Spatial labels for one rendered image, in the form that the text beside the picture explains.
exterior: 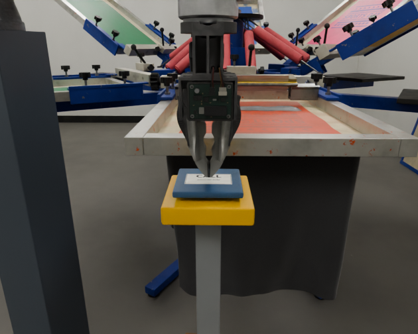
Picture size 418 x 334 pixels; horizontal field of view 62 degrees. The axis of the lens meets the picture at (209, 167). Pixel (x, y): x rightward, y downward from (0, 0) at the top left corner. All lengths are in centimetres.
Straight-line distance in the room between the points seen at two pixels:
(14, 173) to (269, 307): 123
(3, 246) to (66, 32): 476
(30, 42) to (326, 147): 85
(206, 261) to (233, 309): 118
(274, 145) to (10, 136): 72
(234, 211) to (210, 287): 17
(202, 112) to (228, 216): 15
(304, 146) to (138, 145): 33
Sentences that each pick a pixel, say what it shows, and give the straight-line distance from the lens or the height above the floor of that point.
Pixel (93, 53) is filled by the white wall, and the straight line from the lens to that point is 569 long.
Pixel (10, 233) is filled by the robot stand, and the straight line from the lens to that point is 126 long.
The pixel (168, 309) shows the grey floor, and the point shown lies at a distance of 175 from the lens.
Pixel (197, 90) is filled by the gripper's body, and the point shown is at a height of 111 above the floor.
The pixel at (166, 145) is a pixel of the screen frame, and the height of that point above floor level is 97.
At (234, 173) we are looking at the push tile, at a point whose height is 97.
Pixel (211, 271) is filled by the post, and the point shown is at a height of 82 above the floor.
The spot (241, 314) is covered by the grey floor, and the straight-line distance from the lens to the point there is 172.
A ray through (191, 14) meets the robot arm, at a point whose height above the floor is 120.
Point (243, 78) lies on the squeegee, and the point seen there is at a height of 105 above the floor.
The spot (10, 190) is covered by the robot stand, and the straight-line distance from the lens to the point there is 117.
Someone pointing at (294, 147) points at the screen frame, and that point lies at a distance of 71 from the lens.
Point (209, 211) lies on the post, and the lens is 48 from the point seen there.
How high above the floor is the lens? 116
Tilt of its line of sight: 19 degrees down
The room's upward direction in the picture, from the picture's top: straight up
